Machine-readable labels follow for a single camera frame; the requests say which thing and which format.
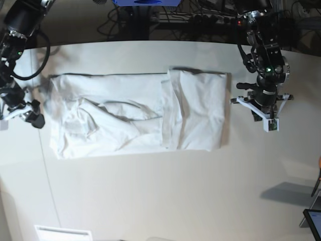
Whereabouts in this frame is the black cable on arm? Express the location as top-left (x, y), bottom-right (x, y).
top-left (11, 30), bottom-right (51, 81)
top-left (237, 42), bottom-right (259, 74)

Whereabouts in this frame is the dark tablet screen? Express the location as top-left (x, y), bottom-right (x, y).
top-left (303, 209), bottom-right (320, 241)

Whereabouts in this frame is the blue box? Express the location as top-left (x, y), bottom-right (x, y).
top-left (112, 0), bottom-right (181, 7)

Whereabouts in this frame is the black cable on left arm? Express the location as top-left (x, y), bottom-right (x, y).
top-left (237, 42), bottom-right (259, 74)

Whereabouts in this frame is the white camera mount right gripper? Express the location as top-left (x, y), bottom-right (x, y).
top-left (1, 105), bottom-right (33, 131)

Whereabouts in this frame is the white paper sheet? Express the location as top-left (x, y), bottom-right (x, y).
top-left (35, 225), bottom-right (93, 241)

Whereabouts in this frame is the power strip with red light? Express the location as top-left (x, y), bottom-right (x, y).
top-left (215, 16), bottom-right (244, 27)

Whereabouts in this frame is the white T-shirt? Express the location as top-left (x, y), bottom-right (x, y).
top-left (45, 69), bottom-right (228, 159)

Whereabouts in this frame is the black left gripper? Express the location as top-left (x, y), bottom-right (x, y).
top-left (252, 85), bottom-right (277, 113)

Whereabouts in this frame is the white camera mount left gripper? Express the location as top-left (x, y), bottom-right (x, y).
top-left (230, 93), bottom-right (294, 133)

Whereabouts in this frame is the white camera mount gripper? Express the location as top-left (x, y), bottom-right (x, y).
top-left (230, 93), bottom-right (294, 133)
top-left (1, 105), bottom-right (33, 131)

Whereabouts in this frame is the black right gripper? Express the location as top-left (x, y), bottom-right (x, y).
top-left (1, 86), bottom-right (45, 129)

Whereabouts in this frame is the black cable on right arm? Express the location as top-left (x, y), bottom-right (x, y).
top-left (11, 30), bottom-right (51, 81)

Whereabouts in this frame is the grey tablet stand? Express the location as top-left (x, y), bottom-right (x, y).
top-left (299, 189), bottom-right (321, 228)

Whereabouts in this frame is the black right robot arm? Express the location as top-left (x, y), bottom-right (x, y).
top-left (1, 1), bottom-right (54, 129)

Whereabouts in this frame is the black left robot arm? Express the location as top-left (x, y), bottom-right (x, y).
top-left (234, 1), bottom-right (290, 115)

